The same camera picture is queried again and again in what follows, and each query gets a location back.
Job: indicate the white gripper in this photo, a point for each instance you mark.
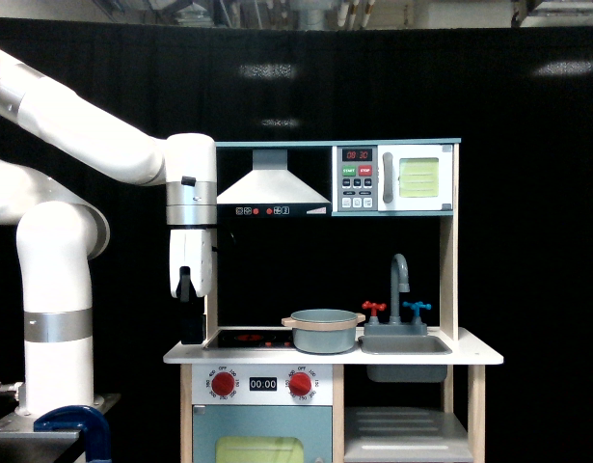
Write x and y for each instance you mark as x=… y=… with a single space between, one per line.
x=191 y=278

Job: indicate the grey-blue toy pot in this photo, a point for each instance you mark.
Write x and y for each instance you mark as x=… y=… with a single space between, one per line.
x=323 y=331

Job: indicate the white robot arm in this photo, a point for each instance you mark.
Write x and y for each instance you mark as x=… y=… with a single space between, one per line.
x=58 y=233

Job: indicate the wooden toy kitchen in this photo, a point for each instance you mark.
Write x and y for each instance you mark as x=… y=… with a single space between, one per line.
x=265 y=269

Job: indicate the left red knob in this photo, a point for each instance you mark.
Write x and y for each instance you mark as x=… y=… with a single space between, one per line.
x=223 y=383

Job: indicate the red knob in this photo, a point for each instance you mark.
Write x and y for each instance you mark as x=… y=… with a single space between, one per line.
x=223 y=383
x=299 y=384

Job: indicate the black toy stovetop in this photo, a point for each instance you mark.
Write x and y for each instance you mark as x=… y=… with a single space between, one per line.
x=251 y=338

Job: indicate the blue oven door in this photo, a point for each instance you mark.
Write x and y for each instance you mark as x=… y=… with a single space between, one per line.
x=262 y=433

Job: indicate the right red knob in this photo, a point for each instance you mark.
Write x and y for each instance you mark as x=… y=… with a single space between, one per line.
x=299 y=384

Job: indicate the blue c-clamp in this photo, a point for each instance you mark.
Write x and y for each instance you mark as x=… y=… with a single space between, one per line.
x=90 y=422

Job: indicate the grey toy faucet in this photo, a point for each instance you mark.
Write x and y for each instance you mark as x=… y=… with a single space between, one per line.
x=399 y=284

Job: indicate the grey toy sink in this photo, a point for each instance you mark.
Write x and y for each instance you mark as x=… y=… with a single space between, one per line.
x=404 y=345

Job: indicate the white toy microwave door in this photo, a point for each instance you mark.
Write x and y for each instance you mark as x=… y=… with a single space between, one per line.
x=415 y=177

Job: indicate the black backdrop curtain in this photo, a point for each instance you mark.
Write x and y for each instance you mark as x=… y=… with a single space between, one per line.
x=521 y=100

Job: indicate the red tap handle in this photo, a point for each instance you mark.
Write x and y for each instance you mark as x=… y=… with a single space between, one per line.
x=374 y=309

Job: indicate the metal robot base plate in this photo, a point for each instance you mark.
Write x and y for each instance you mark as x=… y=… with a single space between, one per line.
x=19 y=424

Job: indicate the blue tap handle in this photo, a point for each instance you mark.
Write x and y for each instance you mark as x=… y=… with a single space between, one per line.
x=416 y=308

